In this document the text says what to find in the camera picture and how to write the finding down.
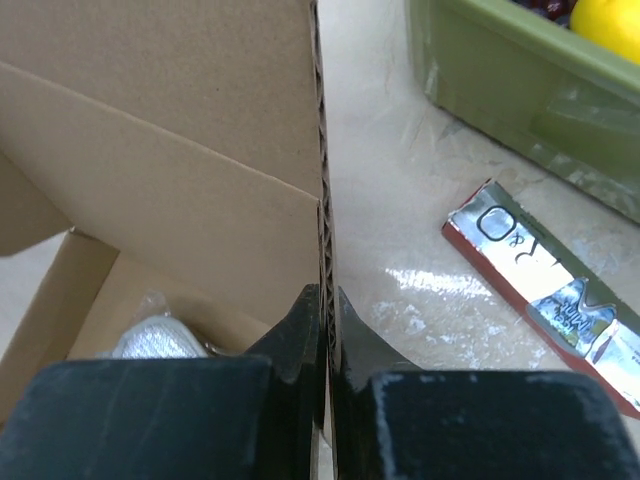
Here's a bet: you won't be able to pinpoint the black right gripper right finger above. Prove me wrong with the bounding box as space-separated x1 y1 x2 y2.
329 290 639 479

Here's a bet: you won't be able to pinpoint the yellow toy banana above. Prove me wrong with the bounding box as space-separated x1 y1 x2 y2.
570 0 639 56

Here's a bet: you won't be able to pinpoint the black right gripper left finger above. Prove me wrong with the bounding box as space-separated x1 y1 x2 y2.
1 284 324 479

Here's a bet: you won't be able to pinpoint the brown cardboard box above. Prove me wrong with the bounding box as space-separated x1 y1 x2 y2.
0 0 346 480

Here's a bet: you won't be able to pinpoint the green plastic basket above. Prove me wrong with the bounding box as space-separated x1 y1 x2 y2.
406 1 639 220

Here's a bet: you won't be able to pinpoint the red toy grapes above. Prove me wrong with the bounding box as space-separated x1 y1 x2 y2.
512 0 576 28

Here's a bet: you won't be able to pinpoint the red toothpaste box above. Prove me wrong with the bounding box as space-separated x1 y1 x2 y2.
442 180 639 418

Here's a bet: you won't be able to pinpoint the silver foil pouch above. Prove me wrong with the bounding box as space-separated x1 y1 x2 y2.
96 290 232 360

